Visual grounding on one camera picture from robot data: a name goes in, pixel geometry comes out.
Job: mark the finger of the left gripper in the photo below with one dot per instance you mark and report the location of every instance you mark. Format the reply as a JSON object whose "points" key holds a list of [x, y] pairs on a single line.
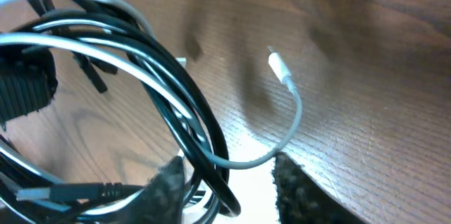
{"points": [[28, 80]]}

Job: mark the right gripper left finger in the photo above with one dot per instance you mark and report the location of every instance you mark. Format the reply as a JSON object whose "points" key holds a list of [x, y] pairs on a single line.
{"points": [[161, 201]]}

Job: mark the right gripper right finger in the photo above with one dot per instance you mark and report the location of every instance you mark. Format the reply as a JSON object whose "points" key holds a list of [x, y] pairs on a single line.
{"points": [[301, 201]]}

